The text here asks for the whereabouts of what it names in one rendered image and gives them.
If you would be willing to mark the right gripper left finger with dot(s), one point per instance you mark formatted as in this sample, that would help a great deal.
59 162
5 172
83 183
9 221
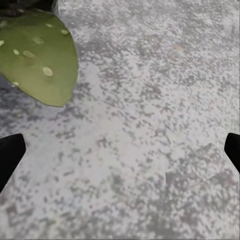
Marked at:
12 150

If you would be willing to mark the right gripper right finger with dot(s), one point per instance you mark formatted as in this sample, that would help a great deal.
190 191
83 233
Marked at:
232 149

